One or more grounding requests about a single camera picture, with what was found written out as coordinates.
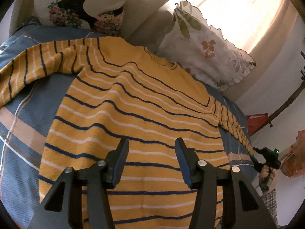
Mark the beige headboard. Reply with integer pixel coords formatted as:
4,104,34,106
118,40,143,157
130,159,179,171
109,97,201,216
119,0,298,103

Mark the wooden coat stand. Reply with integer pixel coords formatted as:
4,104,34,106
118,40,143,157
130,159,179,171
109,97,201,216
267,52,305,128

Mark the person's right hand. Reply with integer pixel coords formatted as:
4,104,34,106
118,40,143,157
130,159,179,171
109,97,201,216
259,164,278,192

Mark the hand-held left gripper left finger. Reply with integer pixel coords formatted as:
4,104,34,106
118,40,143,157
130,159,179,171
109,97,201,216
27,137,130,229

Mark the orange plastic bag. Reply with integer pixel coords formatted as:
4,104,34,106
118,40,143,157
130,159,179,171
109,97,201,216
281,130,305,178

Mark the yellow striped sweater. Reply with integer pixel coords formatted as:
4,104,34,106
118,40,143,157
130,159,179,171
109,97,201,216
0,37,255,229

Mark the person's right forearm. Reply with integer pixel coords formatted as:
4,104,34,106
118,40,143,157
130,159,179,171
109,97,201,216
262,188,282,227

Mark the blue plaid bedsheet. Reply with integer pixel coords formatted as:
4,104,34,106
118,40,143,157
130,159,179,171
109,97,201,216
0,17,260,229

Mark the white leaf print pillow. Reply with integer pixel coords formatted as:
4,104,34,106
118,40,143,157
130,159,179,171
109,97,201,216
155,0,257,91

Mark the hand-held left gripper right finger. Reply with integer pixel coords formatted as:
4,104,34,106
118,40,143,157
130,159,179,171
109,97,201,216
175,137,278,229

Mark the red cloth bag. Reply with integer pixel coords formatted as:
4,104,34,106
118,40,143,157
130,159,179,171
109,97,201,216
246,114,270,136

